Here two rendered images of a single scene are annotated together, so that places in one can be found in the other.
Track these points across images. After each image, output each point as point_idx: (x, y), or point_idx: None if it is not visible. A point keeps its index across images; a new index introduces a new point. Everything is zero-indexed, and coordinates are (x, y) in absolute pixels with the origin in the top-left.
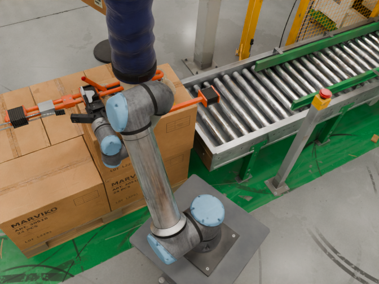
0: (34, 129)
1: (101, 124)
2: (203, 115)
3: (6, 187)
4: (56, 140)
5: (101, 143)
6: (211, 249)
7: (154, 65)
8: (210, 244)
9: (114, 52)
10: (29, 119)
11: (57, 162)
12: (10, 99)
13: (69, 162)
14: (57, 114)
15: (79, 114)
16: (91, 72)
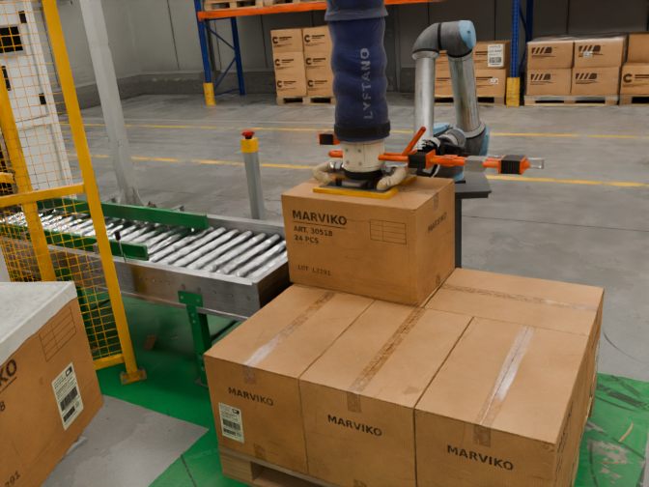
0: (475, 342)
1: (447, 133)
2: (275, 260)
3: (570, 307)
4: (461, 318)
5: (463, 133)
6: None
7: None
8: None
9: (384, 98)
10: (469, 357)
11: (484, 300)
12: (468, 402)
13: (471, 294)
14: None
15: (454, 145)
16: (293, 366)
